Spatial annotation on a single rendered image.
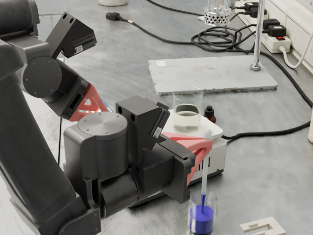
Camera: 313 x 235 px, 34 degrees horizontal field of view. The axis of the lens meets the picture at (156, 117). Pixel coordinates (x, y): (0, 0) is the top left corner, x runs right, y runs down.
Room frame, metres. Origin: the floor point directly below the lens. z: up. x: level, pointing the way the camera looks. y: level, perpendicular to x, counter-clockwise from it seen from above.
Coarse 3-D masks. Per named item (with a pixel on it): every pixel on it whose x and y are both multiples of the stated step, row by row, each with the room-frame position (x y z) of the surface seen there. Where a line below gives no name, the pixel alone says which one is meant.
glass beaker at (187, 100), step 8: (176, 88) 0.81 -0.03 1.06; (184, 88) 0.81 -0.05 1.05; (192, 88) 0.81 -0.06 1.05; (200, 88) 0.80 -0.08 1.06; (176, 96) 0.80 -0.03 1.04; (184, 96) 0.81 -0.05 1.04; (192, 96) 0.81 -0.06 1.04; (200, 96) 0.78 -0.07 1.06; (176, 104) 0.77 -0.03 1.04; (184, 104) 0.76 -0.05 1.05; (192, 104) 0.77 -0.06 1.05; (200, 104) 0.78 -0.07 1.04; (176, 112) 0.77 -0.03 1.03; (184, 112) 0.76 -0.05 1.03; (192, 112) 0.77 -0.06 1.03; (200, 112) 0.78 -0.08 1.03; (176, 120) 0.77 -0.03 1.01; (184, 120) 0.76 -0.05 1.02; (192, 120) 0.77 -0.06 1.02; (200, 120) 0.78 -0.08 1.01; (176, 128) 0.77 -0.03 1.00; (184, 128) 0.76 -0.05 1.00; (192, 128) 0.77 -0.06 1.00; (200, 128) 0.78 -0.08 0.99
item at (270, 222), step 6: (252, 222) 0.49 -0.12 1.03; (258, 222) 0.49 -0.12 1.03; (264, 222) 0.49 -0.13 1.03; (270, 222) 0.49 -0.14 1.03; (276, 222) 0.49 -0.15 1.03; (240, 228) 0.49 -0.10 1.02; (246, 228) 0.48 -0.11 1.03; (252, 228) 0.48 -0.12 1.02; (258, 228) 0.49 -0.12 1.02; (270, 228) 0.49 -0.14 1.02; (276, 228) 0.48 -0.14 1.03; (282, 228) 0.48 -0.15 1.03; (258, 234) 0.47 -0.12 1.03; (264, 234) 0.47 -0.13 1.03; (270, 234) 0.47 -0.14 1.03; (276, 234) 0.47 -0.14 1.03; (282, 234) 0.47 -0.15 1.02
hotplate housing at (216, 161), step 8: (216, 144) 0.77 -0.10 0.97; (224, 144) 0.77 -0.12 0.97; (216, 152) 0.76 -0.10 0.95; (224, 152) 0.77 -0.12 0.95; (208, 160) 0.75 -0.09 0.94; (216, 160) 0.76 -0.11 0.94; (224, 160) 0.77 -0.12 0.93; (200, 168) 0.75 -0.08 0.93; (208, 168) 0.76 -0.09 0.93; (216, 168) 0.76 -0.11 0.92; (200, 176) 0.75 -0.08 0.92; (208, 176) 0.76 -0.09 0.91; (160, 192) 0.70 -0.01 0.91; (144, 200) 0.69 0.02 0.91
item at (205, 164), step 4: (208, 156) 0.63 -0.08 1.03; (204, 160) 0.63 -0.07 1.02; (204, 164) 0.63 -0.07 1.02; (204, 168) 0.63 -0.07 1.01; (204, 172) 0.63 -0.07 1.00; (204, 176) 0.63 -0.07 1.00; (204, 180) 0.63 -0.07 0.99; (204, 184) 0.63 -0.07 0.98; (204, 188) 0.63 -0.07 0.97; (204, 192) 0.63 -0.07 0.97
